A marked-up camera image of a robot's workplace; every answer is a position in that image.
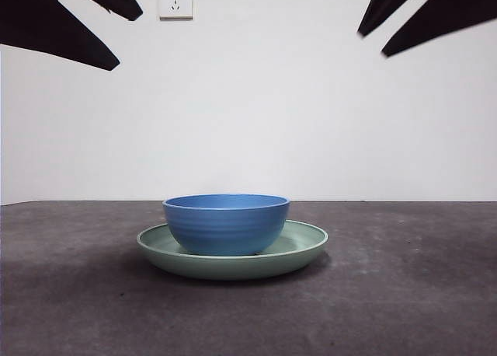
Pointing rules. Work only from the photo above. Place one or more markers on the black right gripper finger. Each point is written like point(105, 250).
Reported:
point(400, 2)
point(458, 14)

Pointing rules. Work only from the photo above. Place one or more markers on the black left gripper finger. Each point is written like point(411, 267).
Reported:
point(120, 0)
point(42, 21)

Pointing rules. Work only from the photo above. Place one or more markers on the blue ribbed bowl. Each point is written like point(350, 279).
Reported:
point(225, 227)

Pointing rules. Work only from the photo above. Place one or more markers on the green round plate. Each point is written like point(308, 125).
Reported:
point(233, 268)

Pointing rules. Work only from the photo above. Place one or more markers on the white wall socket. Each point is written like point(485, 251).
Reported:
point(175, 2)

